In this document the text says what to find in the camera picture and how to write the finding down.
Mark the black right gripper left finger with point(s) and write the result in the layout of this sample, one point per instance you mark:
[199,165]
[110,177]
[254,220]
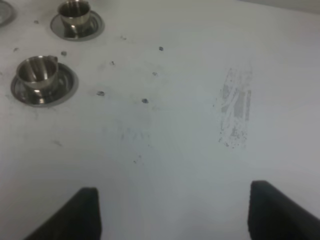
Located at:
[78,219]

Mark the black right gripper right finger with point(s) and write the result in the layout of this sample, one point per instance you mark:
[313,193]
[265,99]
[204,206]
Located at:
[274,216]

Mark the near stainless steel teacup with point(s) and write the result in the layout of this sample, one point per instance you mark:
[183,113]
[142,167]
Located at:
[39,73]

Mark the stainless steel teacup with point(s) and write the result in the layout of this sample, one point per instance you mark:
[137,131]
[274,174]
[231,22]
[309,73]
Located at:
[39,73]
[75,15]

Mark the far stainless steel teacup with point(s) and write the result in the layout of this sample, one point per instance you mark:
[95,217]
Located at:
[75,15]

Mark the teapot steel saucer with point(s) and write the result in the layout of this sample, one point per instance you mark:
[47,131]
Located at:
[7,13]

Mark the near steel saucer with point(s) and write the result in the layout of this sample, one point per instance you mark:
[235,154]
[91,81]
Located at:
[68,85]

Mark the far steel saucer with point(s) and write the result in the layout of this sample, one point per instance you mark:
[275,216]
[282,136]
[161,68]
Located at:
[96,27]

